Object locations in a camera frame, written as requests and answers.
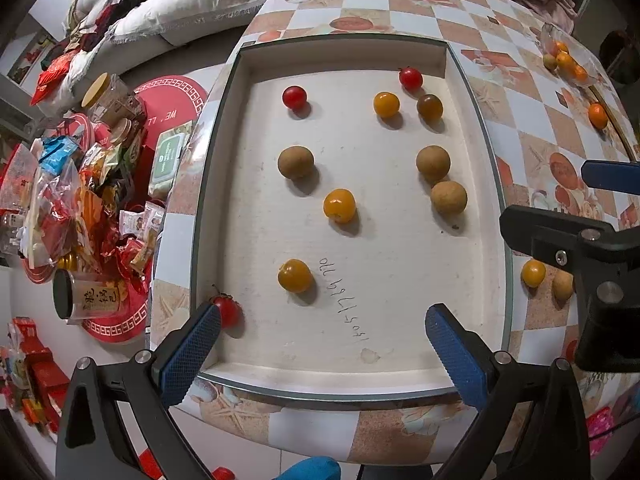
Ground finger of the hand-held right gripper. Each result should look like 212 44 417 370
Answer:
499 203 640 311
581 159 640 194

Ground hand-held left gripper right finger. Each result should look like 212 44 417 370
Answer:
424 302 592 480

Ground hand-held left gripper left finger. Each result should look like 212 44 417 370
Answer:
54 301 222 480

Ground white shallow box tray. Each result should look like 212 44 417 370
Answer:
189 32 513 403

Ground yellow cherry tomato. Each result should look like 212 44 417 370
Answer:
277 258 312 293
521 259 547 288
373 91 401 119
323 188 357 224

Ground amber cherry tomato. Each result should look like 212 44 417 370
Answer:
416 94 444 121

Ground red round mat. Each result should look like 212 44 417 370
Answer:
22 260 151 343
57 75 208 211

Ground pink packet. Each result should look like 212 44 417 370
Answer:
586 406 615 443

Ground jar with black lid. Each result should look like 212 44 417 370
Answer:
52 270 123 322

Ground small white snack packets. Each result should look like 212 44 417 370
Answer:
119 201 167 237

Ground clear plastic bag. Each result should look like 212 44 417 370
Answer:
540 22 603 88

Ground red gift boxes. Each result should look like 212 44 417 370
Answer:
0 316 71 436

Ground blue object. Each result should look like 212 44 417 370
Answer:
280 456 342 480

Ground green wet wipes pack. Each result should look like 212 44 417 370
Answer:
147 121 195 200

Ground pile of snack packets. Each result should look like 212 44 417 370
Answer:
0 120 161 286

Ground small jar with cork lid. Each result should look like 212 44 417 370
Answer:
109 119 146 158

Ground glass jar with yellow lid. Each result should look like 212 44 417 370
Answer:
81 73 143 123

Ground red snack bag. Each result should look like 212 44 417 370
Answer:
32 52 81 106

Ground white cushion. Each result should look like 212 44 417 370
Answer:
107 0 273 47

